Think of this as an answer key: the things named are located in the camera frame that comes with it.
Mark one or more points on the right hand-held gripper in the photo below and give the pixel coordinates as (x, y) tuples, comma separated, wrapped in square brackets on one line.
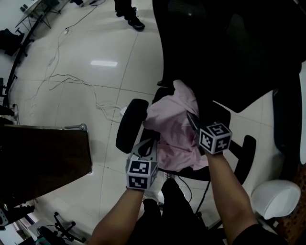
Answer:
[(215, 140)]

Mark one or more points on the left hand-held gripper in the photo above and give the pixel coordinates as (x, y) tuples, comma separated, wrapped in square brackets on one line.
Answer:
[(139, 172)]

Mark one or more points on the pink cloth garment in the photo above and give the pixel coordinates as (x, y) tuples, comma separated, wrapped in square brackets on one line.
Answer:
[(172, 119)]

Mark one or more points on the person's left forearm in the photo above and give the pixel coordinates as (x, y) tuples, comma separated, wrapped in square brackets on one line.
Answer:
[(119, 215)]

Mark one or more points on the person's right forearm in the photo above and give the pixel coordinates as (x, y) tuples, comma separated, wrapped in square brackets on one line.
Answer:
[(229, 191)]

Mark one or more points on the person's black trousers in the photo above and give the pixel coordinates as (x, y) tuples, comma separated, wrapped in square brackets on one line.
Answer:
[(177, 215)]

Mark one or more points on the black mesh office chair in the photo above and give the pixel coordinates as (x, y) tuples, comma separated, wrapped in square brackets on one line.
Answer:
[(215, 47)]

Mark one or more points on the person's black shirt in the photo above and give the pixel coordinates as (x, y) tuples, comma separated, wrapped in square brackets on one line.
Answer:
[(258, 237)]

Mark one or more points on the wooden table with metal legs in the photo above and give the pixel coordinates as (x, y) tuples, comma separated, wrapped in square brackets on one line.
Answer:
[(36, 12)]

